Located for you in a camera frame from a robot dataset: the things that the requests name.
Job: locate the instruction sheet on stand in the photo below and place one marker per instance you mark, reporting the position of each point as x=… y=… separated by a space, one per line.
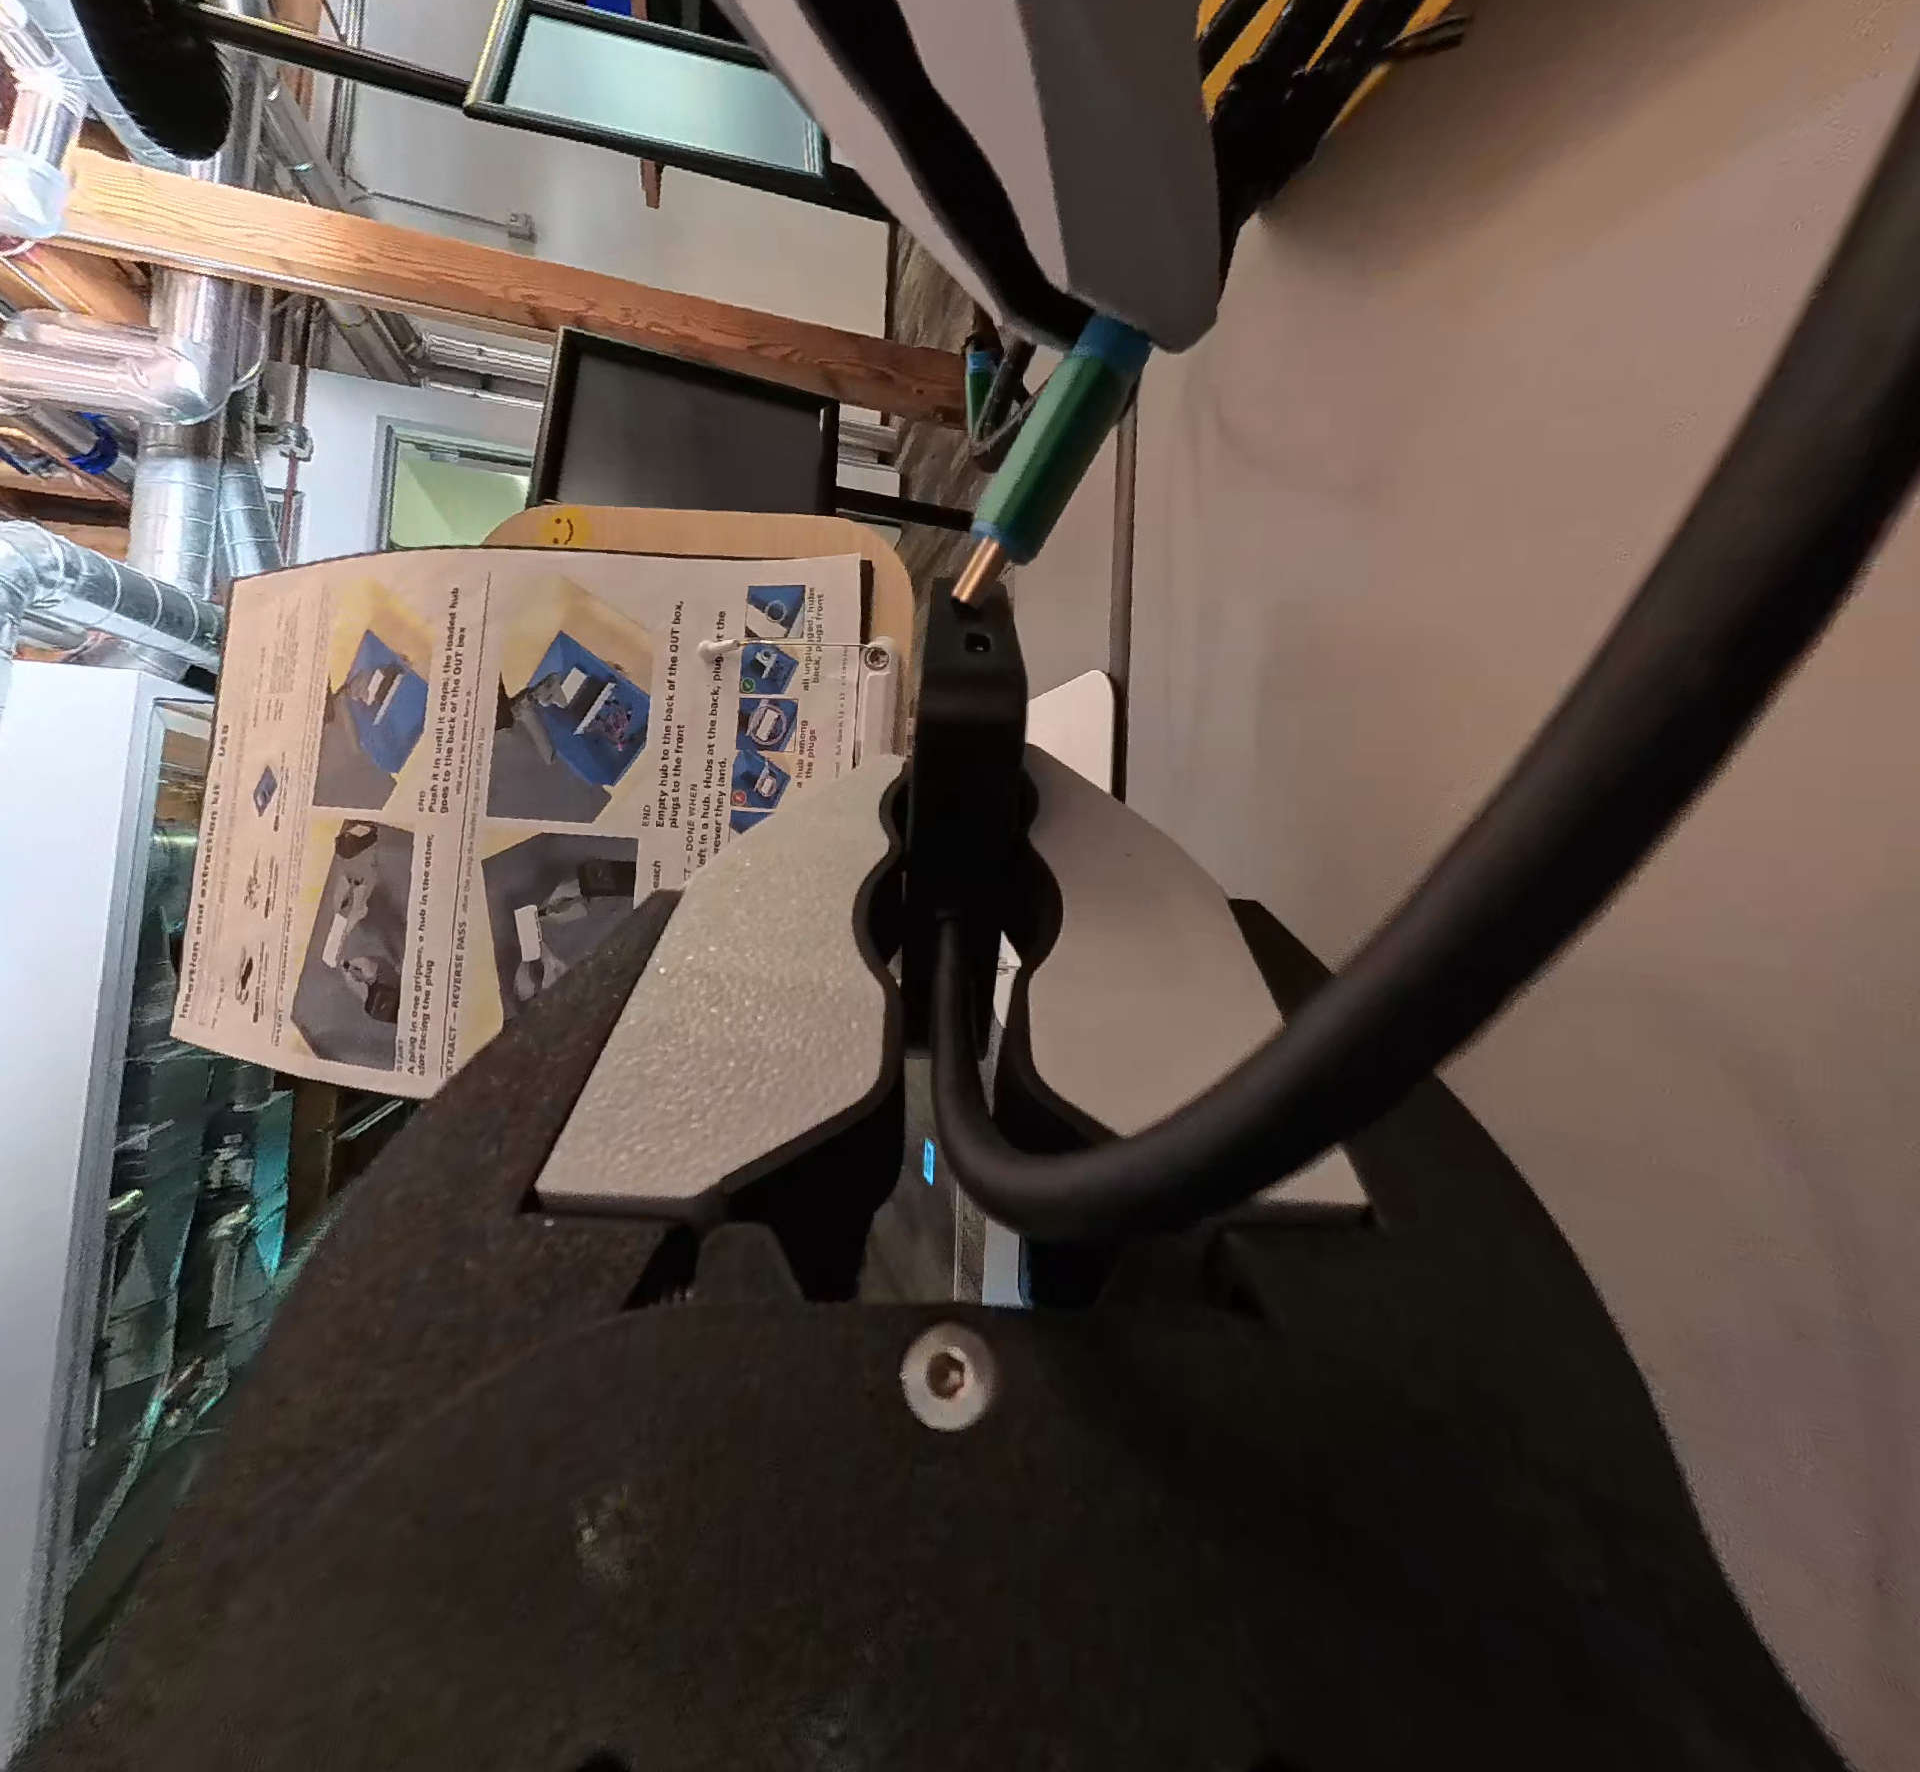
x=722 y=532

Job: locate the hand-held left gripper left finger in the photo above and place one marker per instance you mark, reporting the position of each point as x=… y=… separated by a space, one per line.
x=707 y=1055

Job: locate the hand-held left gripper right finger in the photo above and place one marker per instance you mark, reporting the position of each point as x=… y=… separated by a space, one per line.
x=1156 y=962

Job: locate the white stand base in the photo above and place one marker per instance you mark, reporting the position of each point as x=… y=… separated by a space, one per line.
x=1083 y=730

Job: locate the yellow smiley sticker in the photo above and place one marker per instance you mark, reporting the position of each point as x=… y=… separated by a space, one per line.
x=550 y=493

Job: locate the black usb hub lead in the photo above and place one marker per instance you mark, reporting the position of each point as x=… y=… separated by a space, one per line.
x=1620 y=723

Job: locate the printed instruction sheet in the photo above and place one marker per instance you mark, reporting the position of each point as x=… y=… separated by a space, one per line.
x=451 y=754

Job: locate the black usb hub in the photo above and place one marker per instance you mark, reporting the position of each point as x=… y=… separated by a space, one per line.
x=967 y=754

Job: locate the silver ventilation duct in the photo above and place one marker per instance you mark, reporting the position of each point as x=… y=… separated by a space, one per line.
x=91 y=589
x=186 y=454

